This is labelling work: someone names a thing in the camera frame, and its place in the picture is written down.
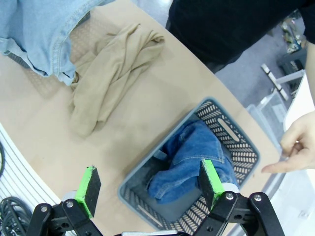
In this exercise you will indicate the right gripper green-padded left finger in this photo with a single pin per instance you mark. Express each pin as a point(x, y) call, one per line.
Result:
point(89, 194)

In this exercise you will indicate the right gripper green-padded right finger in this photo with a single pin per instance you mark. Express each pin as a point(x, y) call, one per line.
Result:
point(209, 184)

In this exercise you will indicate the dark blue denim shorts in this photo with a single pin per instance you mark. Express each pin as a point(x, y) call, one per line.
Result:
point(192, 152)

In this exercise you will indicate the beige top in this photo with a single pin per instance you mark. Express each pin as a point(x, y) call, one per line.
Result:
point(110, 73)

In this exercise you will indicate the light blue denim shorts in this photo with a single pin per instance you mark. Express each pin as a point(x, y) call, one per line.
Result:
point(37, 32)

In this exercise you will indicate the person's left forearm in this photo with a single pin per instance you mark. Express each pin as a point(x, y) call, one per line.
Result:
point(312, 73)

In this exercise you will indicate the person's left hand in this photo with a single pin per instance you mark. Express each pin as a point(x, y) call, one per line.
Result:
point(302, 142)

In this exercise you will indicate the black step stool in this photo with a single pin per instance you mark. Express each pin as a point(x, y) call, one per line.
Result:
point(291, 65)

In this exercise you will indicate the person's black t-shirt torso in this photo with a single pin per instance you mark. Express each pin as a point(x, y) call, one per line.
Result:
point(221, 24)

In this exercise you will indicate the white ribbed base plate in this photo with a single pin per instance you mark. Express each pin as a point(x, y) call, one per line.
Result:
point(22, 167)

